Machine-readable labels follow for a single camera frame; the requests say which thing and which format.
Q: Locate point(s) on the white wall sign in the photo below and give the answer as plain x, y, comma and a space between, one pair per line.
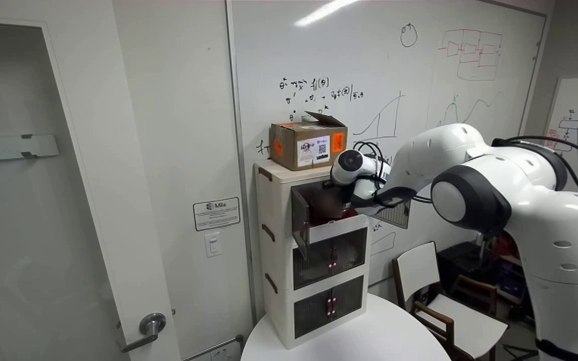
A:
215, 213

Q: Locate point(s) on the shiny steel bowl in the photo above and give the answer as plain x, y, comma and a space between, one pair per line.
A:
326, 209

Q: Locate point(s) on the tinted open cabinet door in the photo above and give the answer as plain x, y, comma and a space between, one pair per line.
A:
392, 215

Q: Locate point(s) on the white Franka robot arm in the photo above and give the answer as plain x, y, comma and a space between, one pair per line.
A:
537, 222

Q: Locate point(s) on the white coat hook rack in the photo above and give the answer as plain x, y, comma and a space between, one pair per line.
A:
8, 147

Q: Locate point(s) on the white light switch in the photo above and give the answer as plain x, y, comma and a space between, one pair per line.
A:
215, 246

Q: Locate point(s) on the large wall whiteboard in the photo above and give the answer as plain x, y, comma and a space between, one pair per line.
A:
382, 73

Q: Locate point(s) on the brown cardboard box with labels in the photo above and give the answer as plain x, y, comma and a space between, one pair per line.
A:
306, 145

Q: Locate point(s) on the white seat wooden chair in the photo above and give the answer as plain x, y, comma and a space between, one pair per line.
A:
471, 328

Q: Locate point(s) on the white three-tier cabinet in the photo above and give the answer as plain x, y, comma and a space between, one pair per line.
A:
277, 253

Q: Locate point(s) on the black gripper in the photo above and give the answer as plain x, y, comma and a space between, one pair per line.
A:
344, 200

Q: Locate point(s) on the white room door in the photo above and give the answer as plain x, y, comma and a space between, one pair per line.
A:
28, 234

